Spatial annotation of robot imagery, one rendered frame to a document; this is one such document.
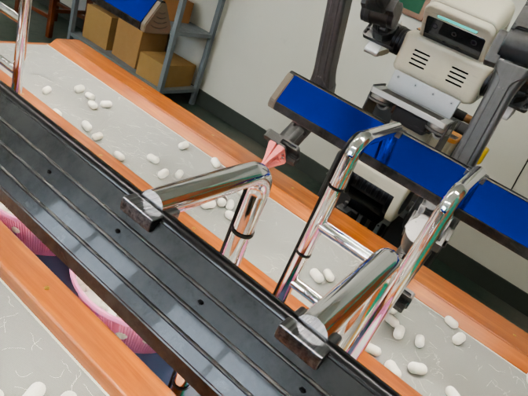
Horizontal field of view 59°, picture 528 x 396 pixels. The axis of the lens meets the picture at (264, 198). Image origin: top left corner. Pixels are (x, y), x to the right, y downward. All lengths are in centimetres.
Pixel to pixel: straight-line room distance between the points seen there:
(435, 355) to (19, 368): 73
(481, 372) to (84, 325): 75
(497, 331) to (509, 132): 189
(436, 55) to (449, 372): 92
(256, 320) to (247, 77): 332
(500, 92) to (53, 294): 85
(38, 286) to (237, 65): 302
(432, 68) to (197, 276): 130
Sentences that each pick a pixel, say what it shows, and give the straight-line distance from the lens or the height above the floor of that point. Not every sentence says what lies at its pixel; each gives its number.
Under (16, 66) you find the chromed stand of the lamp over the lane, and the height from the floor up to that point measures 86.
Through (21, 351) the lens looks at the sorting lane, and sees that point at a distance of 73.
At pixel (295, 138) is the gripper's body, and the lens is 122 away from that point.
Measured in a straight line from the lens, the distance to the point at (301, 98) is 88.
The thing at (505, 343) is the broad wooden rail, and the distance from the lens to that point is 118.
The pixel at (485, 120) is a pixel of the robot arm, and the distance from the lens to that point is 100.
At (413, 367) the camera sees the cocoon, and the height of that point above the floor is 76.
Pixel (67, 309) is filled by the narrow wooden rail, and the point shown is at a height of 77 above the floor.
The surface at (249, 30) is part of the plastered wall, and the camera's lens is 359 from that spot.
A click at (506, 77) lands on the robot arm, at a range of 102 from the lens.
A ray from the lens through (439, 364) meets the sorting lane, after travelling 102.
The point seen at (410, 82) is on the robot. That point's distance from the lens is 155.
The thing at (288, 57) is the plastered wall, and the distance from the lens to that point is 340.
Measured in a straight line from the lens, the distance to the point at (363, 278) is 36.
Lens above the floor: 131
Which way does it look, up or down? 27 degrees down
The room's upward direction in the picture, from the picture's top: 23 degrees clockwise
